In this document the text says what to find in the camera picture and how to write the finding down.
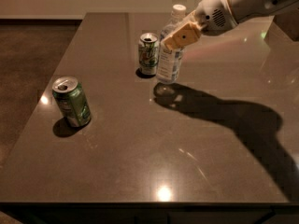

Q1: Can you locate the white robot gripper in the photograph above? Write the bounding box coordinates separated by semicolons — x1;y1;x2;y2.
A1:
163;0;238;50

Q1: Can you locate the clear blue-label plastic water bottle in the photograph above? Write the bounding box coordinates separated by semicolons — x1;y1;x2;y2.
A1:
156;4;186;84

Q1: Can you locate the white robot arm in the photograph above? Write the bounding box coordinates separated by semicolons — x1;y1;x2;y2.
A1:
163;0;299;50

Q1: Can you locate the white green 7up can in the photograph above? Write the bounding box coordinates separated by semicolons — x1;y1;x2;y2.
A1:
138;33;159;76

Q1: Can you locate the green soda can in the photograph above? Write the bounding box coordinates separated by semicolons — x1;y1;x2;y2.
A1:
52;77;92;128

